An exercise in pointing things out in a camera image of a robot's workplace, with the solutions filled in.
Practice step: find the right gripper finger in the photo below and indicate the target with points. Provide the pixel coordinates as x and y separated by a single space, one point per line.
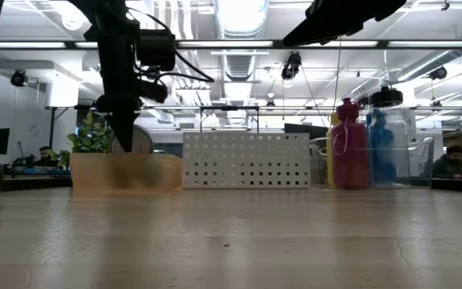
315 32

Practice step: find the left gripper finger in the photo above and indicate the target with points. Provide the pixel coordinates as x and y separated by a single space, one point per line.
123 130

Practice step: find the solid white tuna can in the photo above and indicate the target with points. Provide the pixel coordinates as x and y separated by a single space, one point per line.
143 140

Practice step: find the yellow plastic bottle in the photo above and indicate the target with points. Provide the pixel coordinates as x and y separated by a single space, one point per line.
330 152

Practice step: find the blue plastic bottle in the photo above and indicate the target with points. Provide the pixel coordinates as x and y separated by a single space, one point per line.
381 156

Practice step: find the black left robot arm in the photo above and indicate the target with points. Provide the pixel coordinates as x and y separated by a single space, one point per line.
90 8

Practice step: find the small green artificial plant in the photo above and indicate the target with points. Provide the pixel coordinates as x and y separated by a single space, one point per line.
90 138

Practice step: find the orange translucent tray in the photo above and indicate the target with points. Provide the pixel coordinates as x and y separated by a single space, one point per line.
122 172

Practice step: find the person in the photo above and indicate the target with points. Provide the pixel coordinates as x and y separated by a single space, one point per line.
44 155
451 162

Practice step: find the black ceiling spotlight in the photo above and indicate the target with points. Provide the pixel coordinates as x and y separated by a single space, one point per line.
362 102
438 73
18 78

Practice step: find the white perforated basket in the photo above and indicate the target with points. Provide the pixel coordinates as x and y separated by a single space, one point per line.
247 160

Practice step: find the clear plastic tray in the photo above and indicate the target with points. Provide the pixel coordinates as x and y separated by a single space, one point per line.
421 160

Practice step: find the black overhead camera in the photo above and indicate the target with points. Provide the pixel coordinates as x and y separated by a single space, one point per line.
293 64

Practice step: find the black overhead frame beam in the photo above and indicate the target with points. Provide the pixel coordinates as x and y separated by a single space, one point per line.
231 44

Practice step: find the black horizontal rail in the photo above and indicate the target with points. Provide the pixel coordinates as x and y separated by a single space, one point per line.
215 108

